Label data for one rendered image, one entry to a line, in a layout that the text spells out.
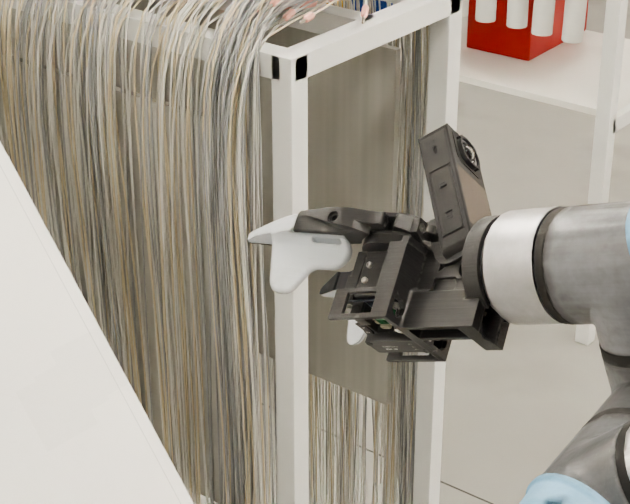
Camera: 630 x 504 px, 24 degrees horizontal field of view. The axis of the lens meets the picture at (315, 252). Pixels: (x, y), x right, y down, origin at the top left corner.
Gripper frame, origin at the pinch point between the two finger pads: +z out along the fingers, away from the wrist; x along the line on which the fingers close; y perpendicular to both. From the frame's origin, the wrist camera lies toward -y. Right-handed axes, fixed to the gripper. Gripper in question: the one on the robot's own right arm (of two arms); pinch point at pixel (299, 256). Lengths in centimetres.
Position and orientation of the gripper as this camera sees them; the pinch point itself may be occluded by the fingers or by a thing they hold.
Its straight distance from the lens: 109.7
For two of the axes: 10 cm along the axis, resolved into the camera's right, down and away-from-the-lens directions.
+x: 6.2, 4.7, 6.3
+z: -7.3, 0.6, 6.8
